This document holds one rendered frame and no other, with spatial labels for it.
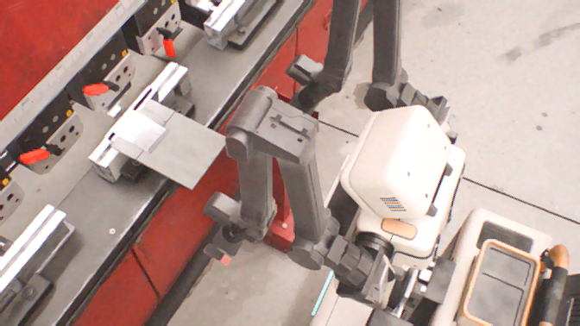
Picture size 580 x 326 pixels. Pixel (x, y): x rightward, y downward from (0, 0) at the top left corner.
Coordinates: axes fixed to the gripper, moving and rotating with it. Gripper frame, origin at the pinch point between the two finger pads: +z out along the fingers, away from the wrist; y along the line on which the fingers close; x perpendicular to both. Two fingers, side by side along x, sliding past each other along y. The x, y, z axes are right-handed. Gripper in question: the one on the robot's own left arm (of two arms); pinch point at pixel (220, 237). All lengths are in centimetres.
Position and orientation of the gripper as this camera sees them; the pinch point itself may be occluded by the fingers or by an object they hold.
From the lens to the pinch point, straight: 150.0
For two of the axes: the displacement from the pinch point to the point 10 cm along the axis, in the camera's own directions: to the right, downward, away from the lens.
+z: -4.3, 2.7, 8.6
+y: -4.2, 7.9, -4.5
